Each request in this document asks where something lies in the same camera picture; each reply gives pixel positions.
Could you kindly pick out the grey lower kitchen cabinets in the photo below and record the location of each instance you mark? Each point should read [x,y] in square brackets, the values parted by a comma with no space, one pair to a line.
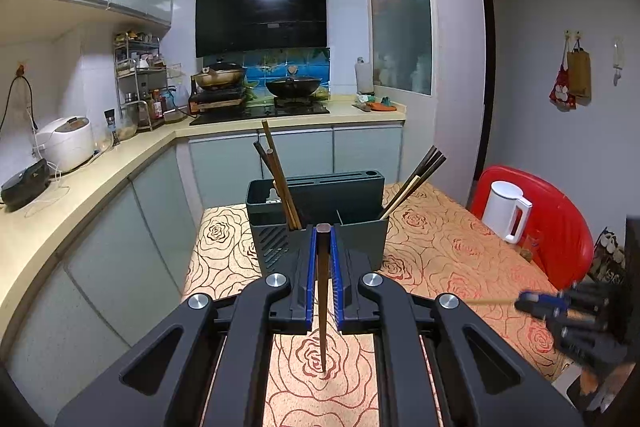
[150,217]

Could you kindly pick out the black pepper grinder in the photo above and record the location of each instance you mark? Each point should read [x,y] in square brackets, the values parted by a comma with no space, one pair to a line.
[114,132]

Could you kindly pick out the white wall hook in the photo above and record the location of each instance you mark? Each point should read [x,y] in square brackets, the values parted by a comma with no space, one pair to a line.
[618,57]

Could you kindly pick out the red plastic chair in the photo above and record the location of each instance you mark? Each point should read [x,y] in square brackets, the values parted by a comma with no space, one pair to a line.
[565,227]

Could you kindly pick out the frosted glass cabinet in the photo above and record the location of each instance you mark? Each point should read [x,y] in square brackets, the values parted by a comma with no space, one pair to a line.
[400,7]

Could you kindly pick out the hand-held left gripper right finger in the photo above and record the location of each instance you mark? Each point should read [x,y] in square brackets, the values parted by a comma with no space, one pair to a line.
[336,277]

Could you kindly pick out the beige kitchen countertop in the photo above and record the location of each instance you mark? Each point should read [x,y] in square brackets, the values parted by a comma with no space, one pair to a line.
[125,167]

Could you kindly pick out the blue picture tile backsplash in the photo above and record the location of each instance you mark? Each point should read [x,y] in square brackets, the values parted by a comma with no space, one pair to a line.
[270,69]

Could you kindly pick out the black chopstick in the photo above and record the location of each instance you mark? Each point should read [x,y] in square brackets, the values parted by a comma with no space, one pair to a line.
[420,164]
[425,169]

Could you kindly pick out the reddish brown wooden chopstick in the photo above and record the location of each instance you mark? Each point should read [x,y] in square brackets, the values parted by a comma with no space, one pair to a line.
[282,177]

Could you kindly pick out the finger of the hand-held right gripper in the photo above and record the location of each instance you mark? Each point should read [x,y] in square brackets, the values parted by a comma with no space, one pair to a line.
[585,337]
[537,303]

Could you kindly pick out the white rice cooker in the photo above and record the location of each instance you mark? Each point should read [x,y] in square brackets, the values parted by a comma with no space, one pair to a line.
[65,144]

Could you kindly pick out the black wok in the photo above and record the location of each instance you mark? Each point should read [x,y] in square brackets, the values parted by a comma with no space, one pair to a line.
[292,88]

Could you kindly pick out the black gas stove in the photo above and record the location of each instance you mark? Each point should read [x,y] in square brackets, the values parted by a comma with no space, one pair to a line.
[260,113]

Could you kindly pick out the metal spice rack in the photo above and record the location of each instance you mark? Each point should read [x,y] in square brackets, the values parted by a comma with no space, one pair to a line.
[137,77]

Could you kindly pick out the black electric griddle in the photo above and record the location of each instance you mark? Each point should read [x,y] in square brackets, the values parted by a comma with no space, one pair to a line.
[25,184]

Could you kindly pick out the glass bowl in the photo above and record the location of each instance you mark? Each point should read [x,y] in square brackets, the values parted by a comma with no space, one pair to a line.
[127,129]

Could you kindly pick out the small amber glass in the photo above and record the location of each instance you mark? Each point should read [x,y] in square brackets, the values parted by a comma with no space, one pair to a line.
[531,247]

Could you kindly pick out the pale bamboo chopstick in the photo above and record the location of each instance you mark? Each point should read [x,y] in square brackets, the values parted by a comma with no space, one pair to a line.
[492,301]

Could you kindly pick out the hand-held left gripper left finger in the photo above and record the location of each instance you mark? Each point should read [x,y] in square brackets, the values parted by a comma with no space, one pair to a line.
[310,277]

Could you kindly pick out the white electric kettle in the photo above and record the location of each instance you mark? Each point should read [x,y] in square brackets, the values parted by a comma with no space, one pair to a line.
[502,212]

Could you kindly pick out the brass pot with lid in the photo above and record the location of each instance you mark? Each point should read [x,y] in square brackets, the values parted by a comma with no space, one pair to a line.
[220,77]

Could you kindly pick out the white cylindrical container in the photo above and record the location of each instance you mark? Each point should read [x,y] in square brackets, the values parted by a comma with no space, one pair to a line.
[364,79]

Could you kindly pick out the red patterned hanging cloth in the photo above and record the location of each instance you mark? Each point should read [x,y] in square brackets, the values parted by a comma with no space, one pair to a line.
[561,89]

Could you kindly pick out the person's right hand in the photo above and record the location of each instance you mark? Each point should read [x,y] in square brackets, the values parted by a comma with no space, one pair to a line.
[589,382]

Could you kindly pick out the red label sauce bottle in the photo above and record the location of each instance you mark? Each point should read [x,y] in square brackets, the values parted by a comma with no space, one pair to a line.
[157,107]

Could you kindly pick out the orange dish cloth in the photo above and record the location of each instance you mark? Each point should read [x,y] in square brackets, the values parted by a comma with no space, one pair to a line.
[382,108]

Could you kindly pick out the dark grey utensil holder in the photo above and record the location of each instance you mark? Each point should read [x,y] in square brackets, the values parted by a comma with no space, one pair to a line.
[360,227]

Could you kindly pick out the rose patterned tablecloth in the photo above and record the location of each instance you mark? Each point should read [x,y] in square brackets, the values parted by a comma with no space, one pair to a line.
[450,257]

